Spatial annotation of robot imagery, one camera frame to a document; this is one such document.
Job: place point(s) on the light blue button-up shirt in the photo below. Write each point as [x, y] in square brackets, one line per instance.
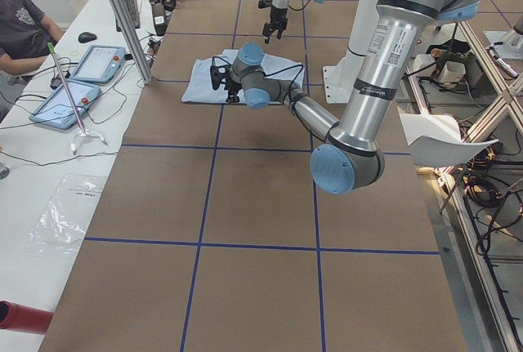
[200, 87]

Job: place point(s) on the far blue teach pendant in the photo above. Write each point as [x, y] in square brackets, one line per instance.
[99, 64]

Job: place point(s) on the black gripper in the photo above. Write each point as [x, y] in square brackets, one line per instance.
[277, 16]
[234, 86]

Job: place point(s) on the green tipped metal rod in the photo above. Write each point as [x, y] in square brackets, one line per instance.
[82, 130]

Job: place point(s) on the person in dark shirt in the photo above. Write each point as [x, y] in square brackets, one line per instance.
[26, 31]

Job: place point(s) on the black keyboard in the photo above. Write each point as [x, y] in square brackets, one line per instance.
[133, 11]

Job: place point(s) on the blue teach pendant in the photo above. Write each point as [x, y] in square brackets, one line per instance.
[99, 64]
[56, 111]

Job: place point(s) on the near blue teach pendant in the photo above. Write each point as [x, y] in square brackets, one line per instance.
[56, 111]

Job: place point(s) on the white camera mast base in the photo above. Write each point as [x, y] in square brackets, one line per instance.
[339, 79]

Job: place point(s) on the white curved chair shell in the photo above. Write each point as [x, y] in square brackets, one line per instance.
[435, 140]

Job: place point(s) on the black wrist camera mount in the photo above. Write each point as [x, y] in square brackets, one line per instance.
[262, 4]
[219, 75]

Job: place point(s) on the red cylinder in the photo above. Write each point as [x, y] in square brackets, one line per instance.
[22, 318]

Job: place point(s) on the clear plastic bag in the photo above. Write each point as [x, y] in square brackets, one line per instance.
[61, 228]

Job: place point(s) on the aluminium frame post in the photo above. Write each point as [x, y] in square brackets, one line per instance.
[132, 41]

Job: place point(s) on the black computer mouse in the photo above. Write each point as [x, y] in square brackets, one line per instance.
[86, 37]

